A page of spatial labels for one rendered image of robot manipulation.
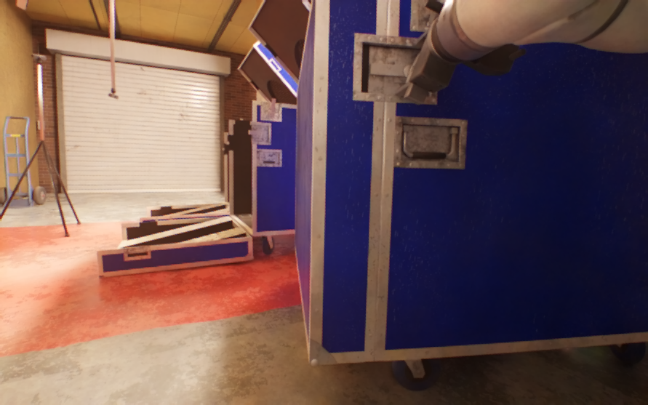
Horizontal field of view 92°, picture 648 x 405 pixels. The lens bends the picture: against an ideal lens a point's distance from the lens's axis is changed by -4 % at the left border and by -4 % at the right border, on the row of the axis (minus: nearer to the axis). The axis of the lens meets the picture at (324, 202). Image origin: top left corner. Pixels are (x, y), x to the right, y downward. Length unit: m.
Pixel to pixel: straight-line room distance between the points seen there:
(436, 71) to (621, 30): 0.21
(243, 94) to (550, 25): 8.08
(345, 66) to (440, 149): 0.26
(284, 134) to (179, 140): 5.95
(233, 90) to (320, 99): 7.69
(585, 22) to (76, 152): 7.81
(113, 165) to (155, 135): 1.02
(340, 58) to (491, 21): 0.33
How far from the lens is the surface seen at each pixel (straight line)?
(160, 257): 1.96
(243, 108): 8.30
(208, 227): 2.55
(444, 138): 0.74
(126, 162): 7.82
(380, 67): 0.70
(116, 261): 1.98
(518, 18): 0.40
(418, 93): 0.58
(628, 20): 0.47
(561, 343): 1.00
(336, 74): 0.67
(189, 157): 7.84
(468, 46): 0.48
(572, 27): 0.44
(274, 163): 1.98
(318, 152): 0.64
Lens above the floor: 0.58
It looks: 6 degrees down
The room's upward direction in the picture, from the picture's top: 1 degrees clockwise
